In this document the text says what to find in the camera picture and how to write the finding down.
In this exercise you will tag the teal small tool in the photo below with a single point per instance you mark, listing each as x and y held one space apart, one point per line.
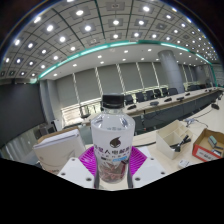
212 141

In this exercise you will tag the group of ceiling lights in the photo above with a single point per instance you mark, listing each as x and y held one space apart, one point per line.
115 22

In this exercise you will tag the beige open organizer box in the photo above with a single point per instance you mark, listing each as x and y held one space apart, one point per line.
170 143

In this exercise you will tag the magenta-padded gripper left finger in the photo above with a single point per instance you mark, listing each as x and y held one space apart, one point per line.
87 159

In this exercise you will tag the row of black office chairs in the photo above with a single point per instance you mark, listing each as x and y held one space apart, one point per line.
150 95

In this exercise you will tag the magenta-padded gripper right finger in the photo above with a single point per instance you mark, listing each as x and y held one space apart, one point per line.
137 159

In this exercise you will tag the red-sided open cardboard box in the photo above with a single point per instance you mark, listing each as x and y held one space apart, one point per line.
203 151

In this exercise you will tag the white printed paper box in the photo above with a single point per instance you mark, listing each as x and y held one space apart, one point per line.
58 150

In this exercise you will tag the clear black-capped drink bottle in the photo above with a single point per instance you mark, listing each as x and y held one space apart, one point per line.
112 140

